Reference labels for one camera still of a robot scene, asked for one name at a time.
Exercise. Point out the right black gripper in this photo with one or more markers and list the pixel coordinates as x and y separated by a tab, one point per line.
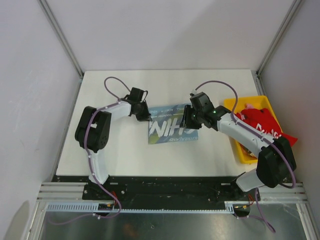
187	122

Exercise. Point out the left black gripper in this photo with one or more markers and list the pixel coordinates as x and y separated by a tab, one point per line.
146	116

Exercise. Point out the light blue t shirt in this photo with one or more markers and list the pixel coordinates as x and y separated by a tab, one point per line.
165	125

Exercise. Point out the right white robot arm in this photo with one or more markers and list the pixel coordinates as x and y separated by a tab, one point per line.
275	159

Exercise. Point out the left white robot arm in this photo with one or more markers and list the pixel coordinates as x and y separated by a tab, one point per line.
93	130

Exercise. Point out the red printed t shirt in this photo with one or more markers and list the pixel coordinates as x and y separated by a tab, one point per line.
263	121

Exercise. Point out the yellow plastic bin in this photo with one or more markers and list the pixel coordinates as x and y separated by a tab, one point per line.
257	102

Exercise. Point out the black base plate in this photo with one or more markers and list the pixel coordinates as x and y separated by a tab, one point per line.
163	191

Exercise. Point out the right aluminium corner post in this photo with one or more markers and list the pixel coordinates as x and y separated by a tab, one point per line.
282	30

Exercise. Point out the aluminium corner post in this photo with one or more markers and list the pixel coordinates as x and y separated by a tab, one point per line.
282	30
49	14

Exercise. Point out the grey slotted cable duct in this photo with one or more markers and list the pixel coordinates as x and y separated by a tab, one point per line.
94	207

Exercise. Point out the aluminium frame rail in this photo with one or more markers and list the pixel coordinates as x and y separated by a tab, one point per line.
73	191

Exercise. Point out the left aluminium corner post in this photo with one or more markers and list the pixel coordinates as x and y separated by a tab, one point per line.
49	14

